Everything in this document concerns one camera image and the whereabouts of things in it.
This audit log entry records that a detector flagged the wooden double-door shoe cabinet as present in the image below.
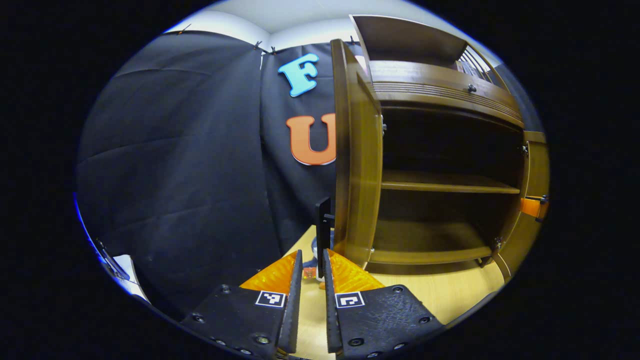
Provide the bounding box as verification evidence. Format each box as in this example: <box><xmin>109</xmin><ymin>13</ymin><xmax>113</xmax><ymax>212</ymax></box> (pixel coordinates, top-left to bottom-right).
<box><xmin>350</xmin><ymin>14</ymin><xmax>551</xmax><ymax>276</ymax></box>

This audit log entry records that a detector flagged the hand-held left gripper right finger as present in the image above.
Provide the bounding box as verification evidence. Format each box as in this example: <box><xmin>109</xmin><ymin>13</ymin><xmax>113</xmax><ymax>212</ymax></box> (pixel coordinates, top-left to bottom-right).
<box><xmin>321</xmin><ymin>248</ymin><xmax>446</xmax><ymax>358</ymax></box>

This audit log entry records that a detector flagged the wooden inner cabinet shelf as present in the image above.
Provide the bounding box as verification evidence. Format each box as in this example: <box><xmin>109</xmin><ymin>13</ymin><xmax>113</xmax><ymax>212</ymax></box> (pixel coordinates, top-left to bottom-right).
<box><xmin>381</xmin><ymin>170</ymin><xmax>521</xmax><ymax>195</ymax></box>

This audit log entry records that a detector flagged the black backdrop cloth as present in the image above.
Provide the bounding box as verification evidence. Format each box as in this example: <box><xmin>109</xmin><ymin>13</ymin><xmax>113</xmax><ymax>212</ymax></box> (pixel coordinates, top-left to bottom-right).
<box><xmin>75</xmin><ymin>30</ymin><xmax>546</xmax><ymax>321</ymax></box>

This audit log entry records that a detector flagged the wooden cabinet door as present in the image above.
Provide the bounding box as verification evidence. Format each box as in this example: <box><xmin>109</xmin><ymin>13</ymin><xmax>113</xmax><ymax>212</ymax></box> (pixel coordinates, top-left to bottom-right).
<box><xmin>315</xmin><ymin>39</ymin><xmax>385</xmax><ymax>268</ymax></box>
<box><xmin>492</xmin><ymin>130</ymin><xmax>551</xmax><ymax>283</ymax></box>

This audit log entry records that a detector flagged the wooden cabinet drawer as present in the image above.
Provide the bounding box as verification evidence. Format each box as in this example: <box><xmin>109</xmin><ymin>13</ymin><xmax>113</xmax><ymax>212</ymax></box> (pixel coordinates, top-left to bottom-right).
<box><xmin>369</xmin><ymin>60</ymin><xmax>525</xmax><ymax>128</ymax></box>

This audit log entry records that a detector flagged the penguin plush toy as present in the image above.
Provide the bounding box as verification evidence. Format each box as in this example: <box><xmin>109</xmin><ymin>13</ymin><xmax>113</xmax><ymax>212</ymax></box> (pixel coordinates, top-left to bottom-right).
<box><xmin>303</xmin><ymin>236</ymin><xmax>326</xmax><ymax>291</ymax></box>

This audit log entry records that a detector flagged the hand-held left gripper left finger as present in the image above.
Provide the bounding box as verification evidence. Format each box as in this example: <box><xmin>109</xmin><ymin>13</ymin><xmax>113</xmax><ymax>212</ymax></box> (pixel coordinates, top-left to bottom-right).
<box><xmin>180</xmin><ymin>249</ymin><xmax>304</xmax><ymax>358</ymax></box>

